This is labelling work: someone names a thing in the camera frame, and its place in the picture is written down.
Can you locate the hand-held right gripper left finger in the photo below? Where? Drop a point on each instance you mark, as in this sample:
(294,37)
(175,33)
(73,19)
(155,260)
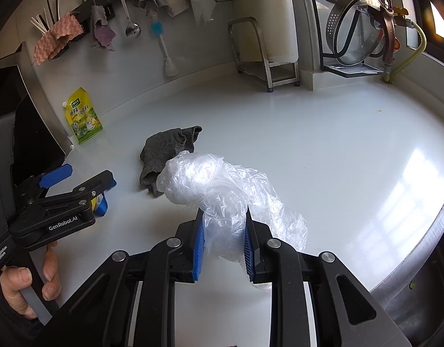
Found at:
(199,249)

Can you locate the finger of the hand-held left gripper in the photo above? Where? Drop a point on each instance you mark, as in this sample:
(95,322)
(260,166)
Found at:
(57,175)
(100,206)

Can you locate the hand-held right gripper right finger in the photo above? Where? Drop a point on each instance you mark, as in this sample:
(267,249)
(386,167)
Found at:
(248,253)

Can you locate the clear plastic bag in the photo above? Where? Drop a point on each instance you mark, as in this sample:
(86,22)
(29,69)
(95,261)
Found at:
(207,177)

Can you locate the person's left hand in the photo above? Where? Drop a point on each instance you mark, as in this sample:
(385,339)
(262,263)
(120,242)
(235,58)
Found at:
(12,285)

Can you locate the black steel stove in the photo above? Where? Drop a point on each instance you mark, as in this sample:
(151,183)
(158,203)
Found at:
(30,126)

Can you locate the yellow seasoning pouch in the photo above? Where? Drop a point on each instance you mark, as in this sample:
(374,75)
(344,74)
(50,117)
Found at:
(85,119)

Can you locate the dark grey cloth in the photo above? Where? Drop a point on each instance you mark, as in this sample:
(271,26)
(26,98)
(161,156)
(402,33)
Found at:
(160,151)

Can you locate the pink wavy sponge cloth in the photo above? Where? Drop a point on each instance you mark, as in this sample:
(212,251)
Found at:
(59,38)

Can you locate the purple grey rag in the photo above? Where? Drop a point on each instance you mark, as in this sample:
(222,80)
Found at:
(102,29)

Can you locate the bundle of chopsticks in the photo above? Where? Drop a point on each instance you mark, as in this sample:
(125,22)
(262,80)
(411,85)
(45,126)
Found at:
(44,20)

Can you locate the metal ladle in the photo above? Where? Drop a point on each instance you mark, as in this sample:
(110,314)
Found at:
(132,29)

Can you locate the blue bottle brush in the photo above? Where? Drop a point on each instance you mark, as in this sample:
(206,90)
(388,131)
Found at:
(164,48)

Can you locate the metal cutting board rack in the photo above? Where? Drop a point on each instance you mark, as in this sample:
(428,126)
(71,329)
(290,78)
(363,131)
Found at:
(279,72)

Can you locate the white cutting board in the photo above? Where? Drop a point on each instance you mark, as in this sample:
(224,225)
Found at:
(265,14)

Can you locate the perforated metal strainer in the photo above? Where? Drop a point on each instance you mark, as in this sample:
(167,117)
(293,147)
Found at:
(332,25)

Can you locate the glass pot lid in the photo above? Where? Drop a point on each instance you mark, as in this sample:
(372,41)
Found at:
(363,32)

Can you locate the brown rimmed pot lid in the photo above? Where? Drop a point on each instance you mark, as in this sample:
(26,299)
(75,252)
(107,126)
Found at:
(389,32)

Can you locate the gas valve with orange dial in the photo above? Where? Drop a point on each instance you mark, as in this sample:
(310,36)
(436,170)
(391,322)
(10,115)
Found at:
(401,16)

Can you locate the window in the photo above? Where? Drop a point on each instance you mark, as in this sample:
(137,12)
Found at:
(442,25)

